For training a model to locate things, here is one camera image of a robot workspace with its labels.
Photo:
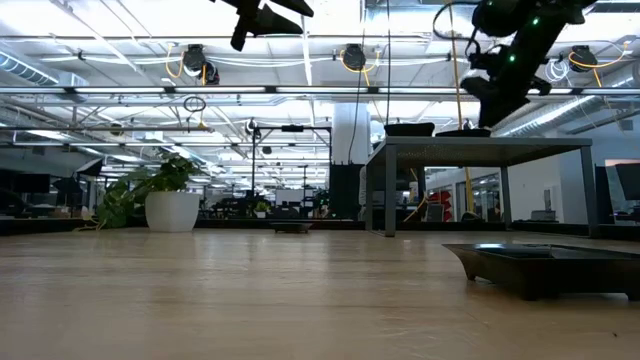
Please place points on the white building column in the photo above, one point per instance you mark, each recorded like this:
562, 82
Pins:
350, 140

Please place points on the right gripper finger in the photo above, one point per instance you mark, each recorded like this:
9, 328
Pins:
515, 102
487, 107

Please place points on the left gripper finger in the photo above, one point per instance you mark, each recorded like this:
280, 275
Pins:
297, 7
260, 22

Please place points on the black cabinet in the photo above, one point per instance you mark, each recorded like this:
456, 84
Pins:
347, 187

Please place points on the black background rig frame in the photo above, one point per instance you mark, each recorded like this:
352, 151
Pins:
292, 128

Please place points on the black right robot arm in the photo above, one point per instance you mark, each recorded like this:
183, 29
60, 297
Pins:
545, 25

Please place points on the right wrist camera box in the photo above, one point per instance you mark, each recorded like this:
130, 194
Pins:
482, 59

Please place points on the small background potted plant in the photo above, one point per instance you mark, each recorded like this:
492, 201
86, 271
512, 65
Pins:
261, 207

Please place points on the wavy-edged black plate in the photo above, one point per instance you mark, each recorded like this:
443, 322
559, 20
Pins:
462, 133

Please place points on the red object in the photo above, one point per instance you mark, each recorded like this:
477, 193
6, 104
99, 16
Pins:
440, 199

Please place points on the silver ventilation duct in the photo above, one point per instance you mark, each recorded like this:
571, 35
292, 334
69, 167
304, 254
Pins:
550, 118

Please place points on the green plant in white pot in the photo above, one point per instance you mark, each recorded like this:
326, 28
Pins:
172, 212

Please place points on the grey perforated metal shelf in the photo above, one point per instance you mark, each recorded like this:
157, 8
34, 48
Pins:
475, 150

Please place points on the deep square black plate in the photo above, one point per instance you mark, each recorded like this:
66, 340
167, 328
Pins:
410, 130

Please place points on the dark wall monitor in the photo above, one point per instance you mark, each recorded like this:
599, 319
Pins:
627, 180

